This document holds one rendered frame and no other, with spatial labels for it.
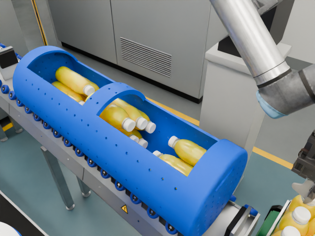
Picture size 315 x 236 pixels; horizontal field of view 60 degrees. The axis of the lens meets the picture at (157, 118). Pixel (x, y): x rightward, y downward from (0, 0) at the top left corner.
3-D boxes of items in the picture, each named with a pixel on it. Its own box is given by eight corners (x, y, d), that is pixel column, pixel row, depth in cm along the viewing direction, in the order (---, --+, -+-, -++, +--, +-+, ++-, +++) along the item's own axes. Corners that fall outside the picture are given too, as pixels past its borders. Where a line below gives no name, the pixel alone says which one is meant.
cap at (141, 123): (143, 115, 92) (147, 117, 92) (145, 122, 95) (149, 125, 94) (135, 122, 91) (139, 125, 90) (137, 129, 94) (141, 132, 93)
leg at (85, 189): (87, 188, 203) (69, 128, 161) (92, 193, 200) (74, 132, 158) (80, 194, 199) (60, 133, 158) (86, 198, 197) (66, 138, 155)
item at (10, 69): (20, 71, 151) (11, 45, 141) (24, 74, 149) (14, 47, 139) (3, 78, 146) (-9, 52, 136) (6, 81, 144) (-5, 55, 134)
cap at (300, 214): (309, 224, 69) (311, 221, 68) (293, 220, 70) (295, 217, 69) (308, 211, 72) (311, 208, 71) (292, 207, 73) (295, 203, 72)
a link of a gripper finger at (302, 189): (287, 192, 77) (300, 169, 72) (308, 205, 74) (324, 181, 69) (283, 198, 75) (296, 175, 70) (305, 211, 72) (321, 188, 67)
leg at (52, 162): (71, 201, 195) (48, 141, 153) (76, 206, 192) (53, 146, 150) (64, 207, 192) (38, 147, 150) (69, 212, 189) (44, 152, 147)
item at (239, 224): (235, 224, 86) (243, 202, 77) (242, 229, 84) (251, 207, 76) (218, 248, 80) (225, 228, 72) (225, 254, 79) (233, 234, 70)
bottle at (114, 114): (81, 96, 92) (119, 121, 83) (98, 88, 96) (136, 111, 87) (85, 113, 96) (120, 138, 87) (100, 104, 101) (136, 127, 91)
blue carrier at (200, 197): (81, 84, 134) (60, 32, 113) (241, 184, 91) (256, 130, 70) (31, 119, 121) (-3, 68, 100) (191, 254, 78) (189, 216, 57)
